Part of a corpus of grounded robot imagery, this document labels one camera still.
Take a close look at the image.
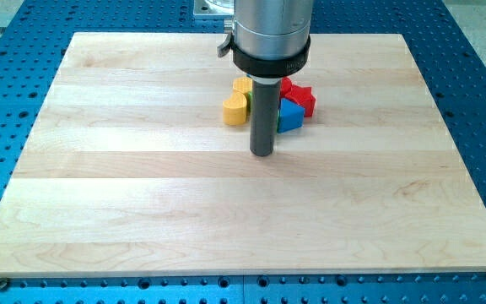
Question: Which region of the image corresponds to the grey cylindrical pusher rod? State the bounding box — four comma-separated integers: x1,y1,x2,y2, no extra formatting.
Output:
250,79,281,157

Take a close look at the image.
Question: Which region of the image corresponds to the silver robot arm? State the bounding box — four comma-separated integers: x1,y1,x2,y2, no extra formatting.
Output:
217,0,314,157

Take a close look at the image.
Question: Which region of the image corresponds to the green circle block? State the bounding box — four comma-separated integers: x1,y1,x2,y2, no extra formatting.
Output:
243,91,252,116

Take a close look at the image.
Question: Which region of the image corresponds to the red star block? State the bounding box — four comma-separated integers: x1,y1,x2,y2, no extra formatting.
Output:
284,84,316,117

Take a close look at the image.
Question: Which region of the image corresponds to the yellow round block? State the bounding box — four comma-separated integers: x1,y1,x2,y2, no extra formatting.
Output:
232,76,252,95

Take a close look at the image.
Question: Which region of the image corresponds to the red block behind rod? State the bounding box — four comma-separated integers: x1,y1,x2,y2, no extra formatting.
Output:
280,77,293,98

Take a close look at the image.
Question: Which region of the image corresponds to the yellow heart block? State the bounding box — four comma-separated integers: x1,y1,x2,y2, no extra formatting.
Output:
222,92,247,126

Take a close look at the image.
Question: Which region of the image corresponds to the blue triangle block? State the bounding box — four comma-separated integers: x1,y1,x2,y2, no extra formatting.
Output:
277,98,305,133

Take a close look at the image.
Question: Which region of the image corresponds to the light wooden board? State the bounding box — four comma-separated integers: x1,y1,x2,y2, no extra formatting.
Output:
0,32,486,278

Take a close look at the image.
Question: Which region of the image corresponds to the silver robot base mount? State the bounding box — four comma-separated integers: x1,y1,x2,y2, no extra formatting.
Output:
193,0,234,19

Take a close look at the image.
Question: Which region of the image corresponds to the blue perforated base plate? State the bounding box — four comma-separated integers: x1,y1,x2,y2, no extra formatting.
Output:
0,0,486,303

